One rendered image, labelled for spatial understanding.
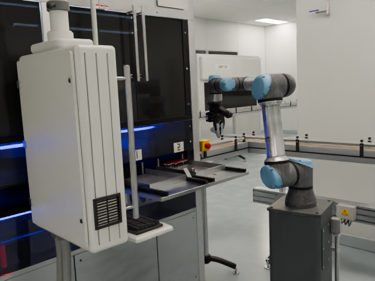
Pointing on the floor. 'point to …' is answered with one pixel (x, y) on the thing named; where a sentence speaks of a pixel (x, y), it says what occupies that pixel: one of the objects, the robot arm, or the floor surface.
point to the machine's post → (195, 132)
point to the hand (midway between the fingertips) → (219, 136)
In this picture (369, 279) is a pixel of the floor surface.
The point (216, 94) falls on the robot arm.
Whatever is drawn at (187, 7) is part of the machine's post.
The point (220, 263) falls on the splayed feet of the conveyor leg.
